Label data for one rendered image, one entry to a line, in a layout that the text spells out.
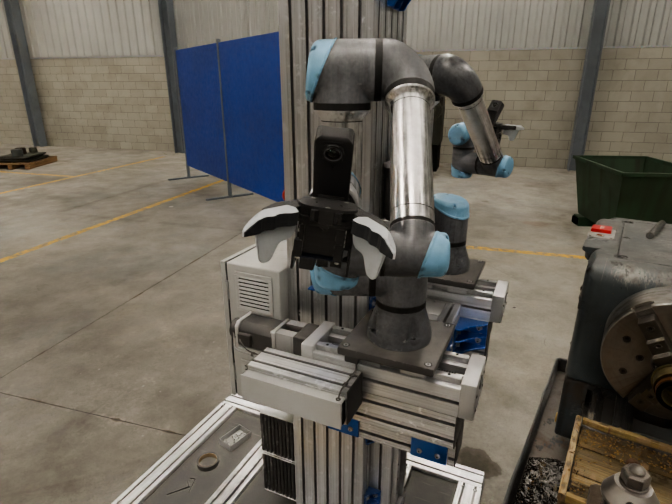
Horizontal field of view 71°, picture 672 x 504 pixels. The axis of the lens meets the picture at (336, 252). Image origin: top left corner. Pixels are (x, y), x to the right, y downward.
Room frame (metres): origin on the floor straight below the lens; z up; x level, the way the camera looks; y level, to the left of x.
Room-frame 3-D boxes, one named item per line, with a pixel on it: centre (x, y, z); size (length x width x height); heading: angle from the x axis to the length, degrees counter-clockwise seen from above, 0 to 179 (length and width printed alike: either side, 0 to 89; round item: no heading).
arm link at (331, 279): (0.73, -0.02, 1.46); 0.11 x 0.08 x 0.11; 86
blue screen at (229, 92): (7.50, 1.71, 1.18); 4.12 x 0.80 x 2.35; 35
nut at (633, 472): (0.56, -0.45, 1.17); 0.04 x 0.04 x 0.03
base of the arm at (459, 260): (1.44, -0.36, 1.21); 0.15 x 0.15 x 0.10
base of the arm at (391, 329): (0.99, -0.15, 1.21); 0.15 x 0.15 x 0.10
